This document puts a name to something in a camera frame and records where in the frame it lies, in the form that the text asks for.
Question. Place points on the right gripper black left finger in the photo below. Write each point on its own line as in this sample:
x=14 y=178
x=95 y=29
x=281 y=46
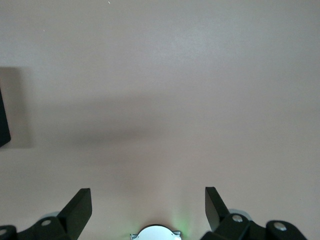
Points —
x=75 y=217

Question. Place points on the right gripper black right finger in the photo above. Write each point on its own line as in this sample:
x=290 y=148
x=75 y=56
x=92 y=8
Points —
x=225 y=227

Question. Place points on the black plastic box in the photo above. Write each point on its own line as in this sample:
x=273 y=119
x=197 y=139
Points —
x=3 y=125

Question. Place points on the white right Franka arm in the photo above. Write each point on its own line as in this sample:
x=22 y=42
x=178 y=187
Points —
x=155 y=233

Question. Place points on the table cover mat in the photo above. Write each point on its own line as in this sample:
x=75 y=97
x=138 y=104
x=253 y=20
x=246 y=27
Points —
x=160 y=75

